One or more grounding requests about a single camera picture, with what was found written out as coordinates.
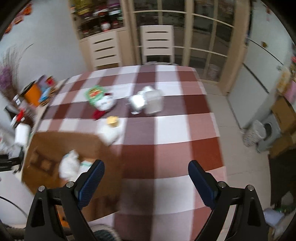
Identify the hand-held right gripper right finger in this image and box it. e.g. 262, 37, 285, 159
188, 160, 270, 241

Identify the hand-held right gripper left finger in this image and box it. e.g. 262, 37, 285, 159
25, 159, 105, 241

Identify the green white medicine box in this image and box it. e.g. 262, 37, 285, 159
79, 160, 95, 173

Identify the white radish plush toy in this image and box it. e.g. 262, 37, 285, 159
98, 126, 123, 146

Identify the small yellow box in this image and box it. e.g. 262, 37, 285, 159
106, 116, 119, 128

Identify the white cat plush toy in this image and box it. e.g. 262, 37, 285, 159
92, 92, 117, 121

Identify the green brick toy box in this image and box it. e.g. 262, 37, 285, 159
84, 85, 109, 106

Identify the translucent plastic container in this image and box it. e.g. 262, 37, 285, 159
142, 86, 163, 116

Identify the dark knitted clothing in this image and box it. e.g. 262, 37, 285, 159
90, 224, 121, 241

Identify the patterned white trash can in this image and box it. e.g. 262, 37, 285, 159
243, 120, 265, 147

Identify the grey plastic stool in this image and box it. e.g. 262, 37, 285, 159
255, 115, 282, 153

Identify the cardboard box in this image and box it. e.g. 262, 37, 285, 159
269, 132, 296, 158
270, 96, 296, 130

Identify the woven trivet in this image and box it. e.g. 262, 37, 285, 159
44, 81, 63, 107

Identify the blue tissue box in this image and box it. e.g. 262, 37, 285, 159
39, 87, 52, 102

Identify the orange canister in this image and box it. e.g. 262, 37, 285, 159
23, 82, 43, 107

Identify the white refrigerator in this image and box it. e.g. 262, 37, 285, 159
228, 2, 296, 129

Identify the pink box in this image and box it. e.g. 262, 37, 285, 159
285, 81, 296, 105

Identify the cream framed glass partition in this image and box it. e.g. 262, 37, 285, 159
127, 0, 252, 93

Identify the yellow snack bag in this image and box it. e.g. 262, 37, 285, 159
276, 67, 290, 93

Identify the dried branch bouquet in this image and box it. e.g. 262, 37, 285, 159
0, 44, 34, 95

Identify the cream slatted dining chair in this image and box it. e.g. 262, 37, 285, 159
89, 31, 123, 70
140, 25, 175, 64

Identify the cream display cabinet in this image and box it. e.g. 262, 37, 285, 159
69, 0, 137, 70

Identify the row of glass jars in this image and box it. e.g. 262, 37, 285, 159
74, 0, 125, 39

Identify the red paper wall decoration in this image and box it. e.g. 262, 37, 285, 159
5, 0, 33, 33

